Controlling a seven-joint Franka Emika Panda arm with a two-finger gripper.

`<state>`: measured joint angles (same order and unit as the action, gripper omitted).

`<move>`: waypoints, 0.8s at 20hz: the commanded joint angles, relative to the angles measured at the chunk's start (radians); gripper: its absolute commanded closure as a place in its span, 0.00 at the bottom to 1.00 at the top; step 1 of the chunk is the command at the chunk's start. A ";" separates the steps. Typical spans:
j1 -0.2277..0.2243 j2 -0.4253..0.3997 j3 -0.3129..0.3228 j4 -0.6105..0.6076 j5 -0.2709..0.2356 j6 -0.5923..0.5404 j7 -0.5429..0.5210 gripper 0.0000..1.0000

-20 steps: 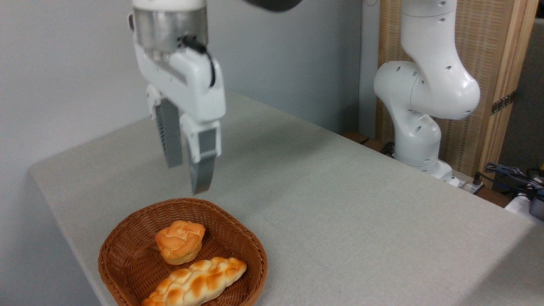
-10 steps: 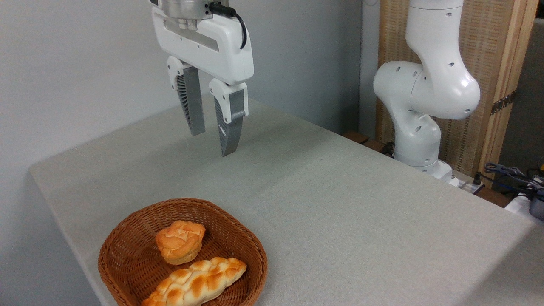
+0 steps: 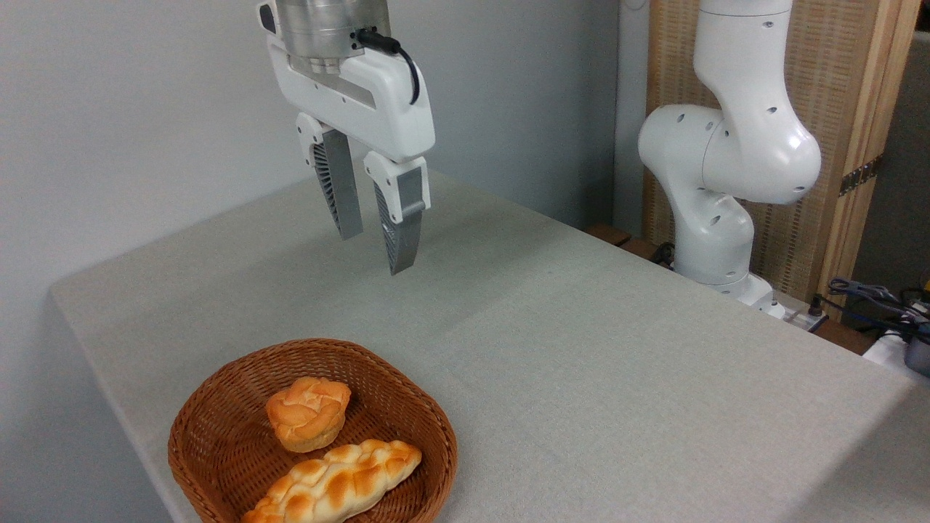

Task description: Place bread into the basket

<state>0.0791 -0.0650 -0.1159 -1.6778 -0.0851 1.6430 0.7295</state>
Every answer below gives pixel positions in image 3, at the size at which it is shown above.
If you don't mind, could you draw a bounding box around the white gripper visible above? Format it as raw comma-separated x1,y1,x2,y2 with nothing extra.
256,1,437,276

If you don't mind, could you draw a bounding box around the long braided bread loaf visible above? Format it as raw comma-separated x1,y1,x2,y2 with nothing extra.
241,439,423,523

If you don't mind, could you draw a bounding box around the round knotted bread roll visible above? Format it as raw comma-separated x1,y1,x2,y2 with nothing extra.
265,376,352,453

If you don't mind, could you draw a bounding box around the brown wicker basket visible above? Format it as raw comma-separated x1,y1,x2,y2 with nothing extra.
168,338,458,523

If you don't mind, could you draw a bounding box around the grey tablecloth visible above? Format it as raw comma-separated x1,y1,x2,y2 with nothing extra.
49,169,930,523

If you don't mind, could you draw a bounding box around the brass screen hinge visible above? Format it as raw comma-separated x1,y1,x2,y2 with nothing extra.
838,155,884,198

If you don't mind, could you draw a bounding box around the woven wooden folding screen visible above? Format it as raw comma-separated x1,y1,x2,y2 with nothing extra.
643,0,922,322

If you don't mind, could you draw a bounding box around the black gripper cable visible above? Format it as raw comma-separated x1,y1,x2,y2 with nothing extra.
355,28,421,107

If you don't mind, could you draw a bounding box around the dark tangled cable bundle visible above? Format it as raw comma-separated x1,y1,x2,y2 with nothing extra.
810,276,930,344

